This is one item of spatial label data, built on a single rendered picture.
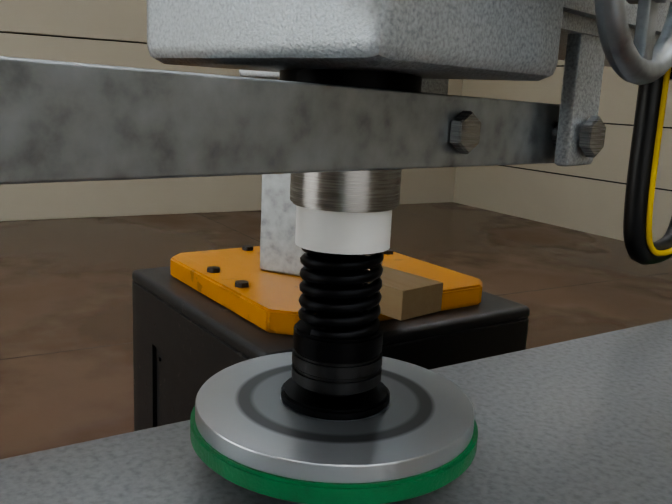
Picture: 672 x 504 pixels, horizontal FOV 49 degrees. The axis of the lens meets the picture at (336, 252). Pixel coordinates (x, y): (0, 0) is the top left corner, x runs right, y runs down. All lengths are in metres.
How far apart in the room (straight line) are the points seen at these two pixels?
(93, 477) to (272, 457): 0.16
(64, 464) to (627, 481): 0.43
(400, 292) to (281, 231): 0.35
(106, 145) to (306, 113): 0.12
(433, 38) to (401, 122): 0.08
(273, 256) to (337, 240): 0.93
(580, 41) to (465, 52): 0.20
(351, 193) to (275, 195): 0.92
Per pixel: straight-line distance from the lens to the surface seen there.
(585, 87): 0.64
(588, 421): 0.73
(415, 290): 1.18
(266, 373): 0.62
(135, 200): 6.74
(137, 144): 0.35
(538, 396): 0.77
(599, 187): 7.00
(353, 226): 0.50
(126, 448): 0.63
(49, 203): 6.59
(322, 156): 0.42
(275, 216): 1.42
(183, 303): 1.38
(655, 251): 1.06
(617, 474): 0.65
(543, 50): 0.52
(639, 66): 0.53
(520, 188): 7.67
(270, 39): 0.44
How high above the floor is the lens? 1.13
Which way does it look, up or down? 12 degrees down
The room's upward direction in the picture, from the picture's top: 3 degrees clockwise
